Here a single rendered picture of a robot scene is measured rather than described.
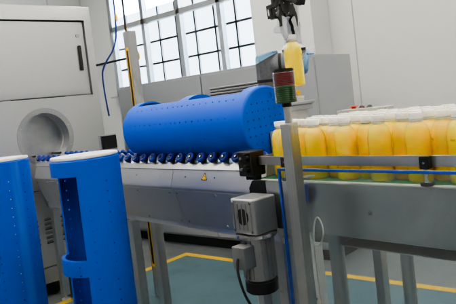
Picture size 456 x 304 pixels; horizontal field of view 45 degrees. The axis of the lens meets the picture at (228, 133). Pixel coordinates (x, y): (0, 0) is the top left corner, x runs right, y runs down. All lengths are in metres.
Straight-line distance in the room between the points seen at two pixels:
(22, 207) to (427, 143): 1.95
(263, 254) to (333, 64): 2.37
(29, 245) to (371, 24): 3.40
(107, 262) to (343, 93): 2.38
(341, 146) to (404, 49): 3.20
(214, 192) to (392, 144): 0.85
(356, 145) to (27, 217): 1.72
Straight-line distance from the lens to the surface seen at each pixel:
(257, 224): 1.80
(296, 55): 2.08
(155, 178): 2.61
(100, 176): 2.24
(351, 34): 5.08
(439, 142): 1.59
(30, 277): 2.91
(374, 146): 1.65
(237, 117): 2.09
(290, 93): 1.58
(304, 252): 1.65
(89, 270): 2.30
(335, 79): 4.01
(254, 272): 1.87
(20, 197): 2.83
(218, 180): 2.24
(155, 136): 2.54
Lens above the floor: 1.17
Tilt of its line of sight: 3 degrees down
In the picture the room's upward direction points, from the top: 7 degrees counter-clockwise
